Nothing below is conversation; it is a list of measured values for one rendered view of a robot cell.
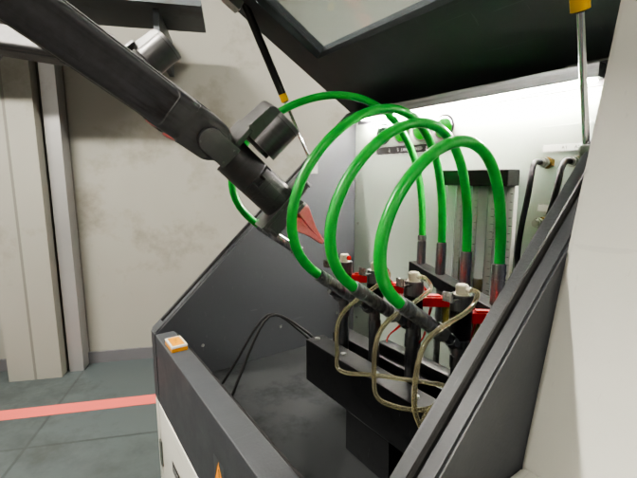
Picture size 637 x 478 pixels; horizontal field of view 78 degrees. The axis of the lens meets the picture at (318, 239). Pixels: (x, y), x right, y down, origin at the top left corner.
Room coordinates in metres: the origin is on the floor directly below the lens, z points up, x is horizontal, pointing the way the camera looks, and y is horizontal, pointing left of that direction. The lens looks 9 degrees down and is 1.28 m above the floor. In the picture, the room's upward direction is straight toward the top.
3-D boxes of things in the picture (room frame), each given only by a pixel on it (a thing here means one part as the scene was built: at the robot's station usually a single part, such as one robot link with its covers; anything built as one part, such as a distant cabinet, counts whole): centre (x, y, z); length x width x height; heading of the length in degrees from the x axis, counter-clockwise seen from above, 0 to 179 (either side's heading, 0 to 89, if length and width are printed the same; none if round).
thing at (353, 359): (0.58, -0.11, 0.91); 0.34 x 0.10 x 0.15; 35
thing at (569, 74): (0.83, -0.26, 1.43); 0.54 x 0.03 x 0.02; 35
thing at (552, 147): (0.63, -0.40, 1.20); 0.13 x 0.03 x 0.31; 35
